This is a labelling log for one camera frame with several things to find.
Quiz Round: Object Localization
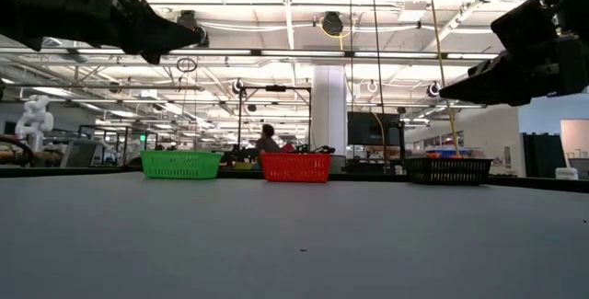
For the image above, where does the black plastic basket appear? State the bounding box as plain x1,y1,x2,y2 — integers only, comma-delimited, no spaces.
403,157,493,186

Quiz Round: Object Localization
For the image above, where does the overhead LED light bar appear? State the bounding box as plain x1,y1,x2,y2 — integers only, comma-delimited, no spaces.
0,46,502,62

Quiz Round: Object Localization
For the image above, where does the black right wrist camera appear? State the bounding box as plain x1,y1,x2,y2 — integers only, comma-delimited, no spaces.
491,0,560,66

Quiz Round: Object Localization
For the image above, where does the beige panel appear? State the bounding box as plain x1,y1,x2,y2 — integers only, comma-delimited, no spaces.
560,119,589,167

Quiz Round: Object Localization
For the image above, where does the person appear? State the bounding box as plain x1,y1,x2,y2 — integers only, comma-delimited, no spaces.
255,122,283,155

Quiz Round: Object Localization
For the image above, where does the black cabinet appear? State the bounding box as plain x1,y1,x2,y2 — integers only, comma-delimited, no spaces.
522,132,566,178

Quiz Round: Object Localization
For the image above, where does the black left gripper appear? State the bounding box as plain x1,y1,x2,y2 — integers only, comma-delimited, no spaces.
27,0,206,65

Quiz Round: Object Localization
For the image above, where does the black frame rig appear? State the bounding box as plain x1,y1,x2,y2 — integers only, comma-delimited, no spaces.
237,84,314,153

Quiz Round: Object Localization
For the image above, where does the white column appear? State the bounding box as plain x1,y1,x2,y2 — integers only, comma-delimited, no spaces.
311,63,347,157

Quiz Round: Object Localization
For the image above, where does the black screen on stand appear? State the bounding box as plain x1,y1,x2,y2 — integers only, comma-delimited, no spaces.
347,110,402,147

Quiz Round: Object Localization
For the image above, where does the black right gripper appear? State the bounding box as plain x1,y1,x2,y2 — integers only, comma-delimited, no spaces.
439,36,589,107

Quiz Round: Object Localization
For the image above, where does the green plastic basket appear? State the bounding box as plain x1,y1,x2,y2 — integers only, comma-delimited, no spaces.
140,150,224,180

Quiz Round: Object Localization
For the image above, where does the red plastic basket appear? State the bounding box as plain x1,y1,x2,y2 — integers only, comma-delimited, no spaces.
260,152,332,184

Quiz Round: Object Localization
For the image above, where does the yellow hanging cable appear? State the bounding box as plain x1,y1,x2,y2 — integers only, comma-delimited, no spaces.
426,0,461,158

